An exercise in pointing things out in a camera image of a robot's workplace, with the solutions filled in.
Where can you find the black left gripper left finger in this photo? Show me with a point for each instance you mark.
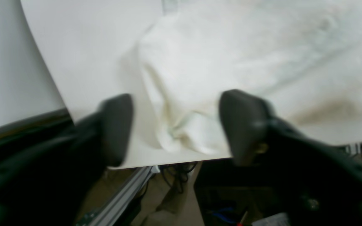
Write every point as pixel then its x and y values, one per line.
pixel 45 182

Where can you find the white T-shirt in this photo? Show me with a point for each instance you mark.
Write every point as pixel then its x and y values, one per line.
pixel 303 56

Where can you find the aluminium table frame rail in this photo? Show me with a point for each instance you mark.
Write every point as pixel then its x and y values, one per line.
pixel 115 207

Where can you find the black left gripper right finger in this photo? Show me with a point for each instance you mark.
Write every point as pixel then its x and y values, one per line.
pixel 318 184

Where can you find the black computer case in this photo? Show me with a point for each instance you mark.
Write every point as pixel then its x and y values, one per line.
pixel 228 195

